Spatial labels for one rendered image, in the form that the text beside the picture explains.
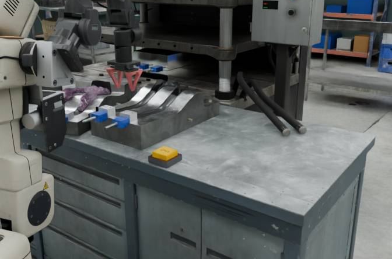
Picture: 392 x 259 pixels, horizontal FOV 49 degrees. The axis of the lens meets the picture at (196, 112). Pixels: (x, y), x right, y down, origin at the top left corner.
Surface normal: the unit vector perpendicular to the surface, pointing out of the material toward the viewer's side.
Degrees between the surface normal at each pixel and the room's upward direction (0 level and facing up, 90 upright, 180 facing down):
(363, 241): 0
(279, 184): 0
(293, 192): 0
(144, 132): 90
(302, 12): 90
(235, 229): 90
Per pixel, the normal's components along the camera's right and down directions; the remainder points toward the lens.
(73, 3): -0.31, 0.21
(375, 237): 0.00, -0.95
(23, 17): 0.95, 0.10
